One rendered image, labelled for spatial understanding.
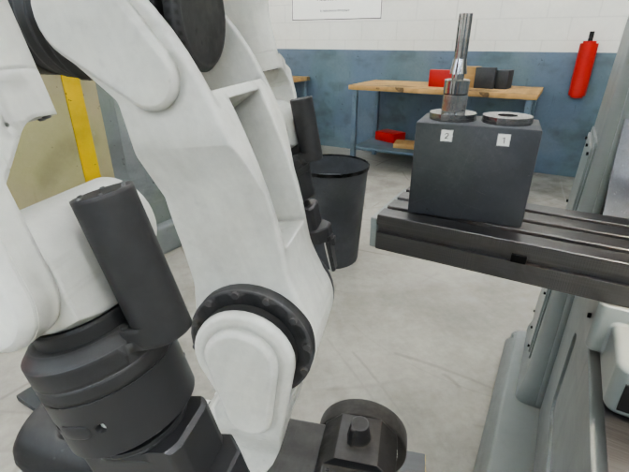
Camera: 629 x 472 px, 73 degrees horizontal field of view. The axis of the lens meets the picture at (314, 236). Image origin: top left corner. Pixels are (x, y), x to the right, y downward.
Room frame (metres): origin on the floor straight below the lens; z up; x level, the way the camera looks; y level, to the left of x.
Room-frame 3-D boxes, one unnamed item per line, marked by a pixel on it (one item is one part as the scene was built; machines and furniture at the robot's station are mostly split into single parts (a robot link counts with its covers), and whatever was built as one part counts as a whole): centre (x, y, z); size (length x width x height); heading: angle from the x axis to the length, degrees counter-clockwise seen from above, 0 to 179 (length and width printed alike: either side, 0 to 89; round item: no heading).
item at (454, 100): (0.86, -0.27, 1.21); 0.05 x 0.05 x 0.05
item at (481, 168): (0.84, -0.32, 1.09); 0.22 x 0.12 x 0.20; 67
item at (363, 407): (0.67, -0.11, 0.50); 0.20 x 0.05 x 0.20; 77
